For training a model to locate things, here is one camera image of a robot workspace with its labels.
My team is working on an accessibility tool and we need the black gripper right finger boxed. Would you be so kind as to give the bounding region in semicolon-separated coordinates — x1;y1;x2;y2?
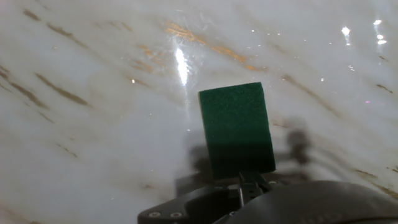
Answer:
250;170;271;200

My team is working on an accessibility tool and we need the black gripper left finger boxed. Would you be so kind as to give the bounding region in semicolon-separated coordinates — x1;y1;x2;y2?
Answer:
137;170;254;224

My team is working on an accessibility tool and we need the marble pattern board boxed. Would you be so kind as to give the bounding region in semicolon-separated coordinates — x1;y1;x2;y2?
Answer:
0;0;398;224

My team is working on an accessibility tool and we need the green yellow sponge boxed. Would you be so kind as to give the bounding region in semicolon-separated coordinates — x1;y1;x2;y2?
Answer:
198;82;277;180

